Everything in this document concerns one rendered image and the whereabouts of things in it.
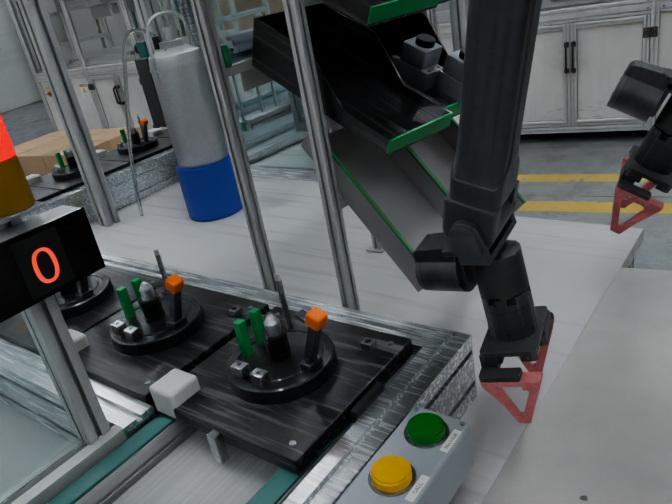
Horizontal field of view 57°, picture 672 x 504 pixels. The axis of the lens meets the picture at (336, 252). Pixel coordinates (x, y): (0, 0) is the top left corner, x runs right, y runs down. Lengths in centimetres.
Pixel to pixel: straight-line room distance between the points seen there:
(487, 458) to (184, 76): 116
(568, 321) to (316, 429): 49
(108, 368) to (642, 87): 83
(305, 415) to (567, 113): 409
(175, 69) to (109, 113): 554
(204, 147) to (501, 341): 108
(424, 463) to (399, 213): 41
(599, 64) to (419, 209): 368
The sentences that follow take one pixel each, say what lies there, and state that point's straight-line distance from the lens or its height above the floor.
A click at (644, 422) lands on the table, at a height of 86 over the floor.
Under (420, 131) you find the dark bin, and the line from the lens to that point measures 84.
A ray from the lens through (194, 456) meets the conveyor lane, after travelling 81.
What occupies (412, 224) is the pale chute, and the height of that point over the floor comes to 105.
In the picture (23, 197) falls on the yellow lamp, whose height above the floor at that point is 127.
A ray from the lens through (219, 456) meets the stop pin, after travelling 76.
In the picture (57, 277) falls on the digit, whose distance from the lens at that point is 69.
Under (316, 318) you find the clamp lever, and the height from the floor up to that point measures 107.
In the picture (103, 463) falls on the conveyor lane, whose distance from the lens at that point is 81.
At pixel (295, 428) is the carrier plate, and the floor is 97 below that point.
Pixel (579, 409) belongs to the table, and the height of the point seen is 86.
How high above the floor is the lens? 142
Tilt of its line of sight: 25 degrees down
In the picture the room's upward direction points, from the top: 11 degrees counter-clockwise
